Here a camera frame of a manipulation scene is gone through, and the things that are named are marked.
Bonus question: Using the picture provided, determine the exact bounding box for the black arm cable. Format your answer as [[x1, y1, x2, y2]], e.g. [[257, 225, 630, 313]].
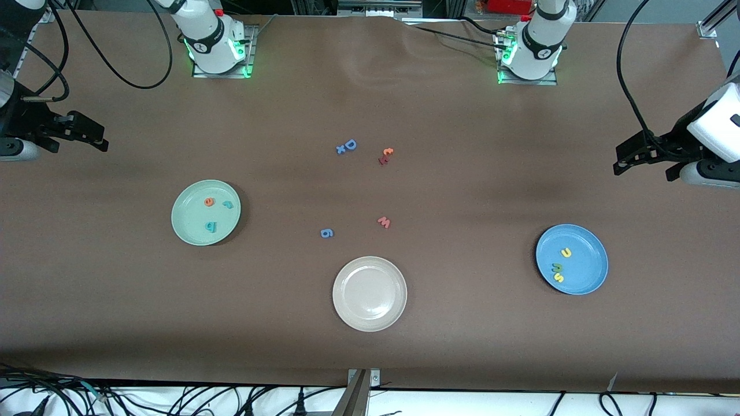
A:
[[20, 0, 174, 103], [616, 0, 694, 159]]

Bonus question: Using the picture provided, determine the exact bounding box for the grey metal device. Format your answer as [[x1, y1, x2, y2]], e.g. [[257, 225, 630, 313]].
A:
[[338, 0, 423, 18]]

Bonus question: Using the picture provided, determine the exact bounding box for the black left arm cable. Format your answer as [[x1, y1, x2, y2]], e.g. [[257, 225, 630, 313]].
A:
[[616, 0, 694, 159]]

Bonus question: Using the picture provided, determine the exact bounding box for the red box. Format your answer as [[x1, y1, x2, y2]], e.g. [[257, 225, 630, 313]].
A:
[[487, 0, 532, 15]]

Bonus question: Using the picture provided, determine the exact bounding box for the long black table cable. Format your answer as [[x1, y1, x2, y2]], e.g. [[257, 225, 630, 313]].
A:
[[402, 22, 506, 47]]

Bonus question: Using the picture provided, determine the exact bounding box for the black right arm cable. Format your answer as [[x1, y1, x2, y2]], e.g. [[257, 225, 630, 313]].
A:
[[20, 0, 174, 103]]

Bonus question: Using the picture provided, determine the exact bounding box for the short black table cable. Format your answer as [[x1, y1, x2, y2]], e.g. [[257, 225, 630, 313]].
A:
[[458, 16, 509, 36]]

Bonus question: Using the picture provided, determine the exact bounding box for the aluminium table edge bracket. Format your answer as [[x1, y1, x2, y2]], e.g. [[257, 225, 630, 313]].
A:
[[332, 369, 382, 416]]

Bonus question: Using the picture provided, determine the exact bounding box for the beige plate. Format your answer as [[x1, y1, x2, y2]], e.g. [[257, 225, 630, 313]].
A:
[[332, 256, 408, 333]]

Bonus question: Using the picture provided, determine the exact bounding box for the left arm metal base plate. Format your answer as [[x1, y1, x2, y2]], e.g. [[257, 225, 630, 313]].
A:
[[496, 30, 559, 86]]

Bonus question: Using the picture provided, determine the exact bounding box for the blue plate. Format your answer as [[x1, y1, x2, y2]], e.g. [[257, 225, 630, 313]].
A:
[[535, 224, 609, 296]]

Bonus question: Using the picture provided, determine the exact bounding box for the light green plate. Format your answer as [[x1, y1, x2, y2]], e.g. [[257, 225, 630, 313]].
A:
[[171, 179, 242, 247]]

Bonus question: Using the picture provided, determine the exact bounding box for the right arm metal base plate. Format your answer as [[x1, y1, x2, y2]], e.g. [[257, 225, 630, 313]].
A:
[[193, 23, 256, 79]]

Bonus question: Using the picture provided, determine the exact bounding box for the brown table cover sheet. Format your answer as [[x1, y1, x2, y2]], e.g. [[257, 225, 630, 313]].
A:
[[0, 10, 740, 395]]

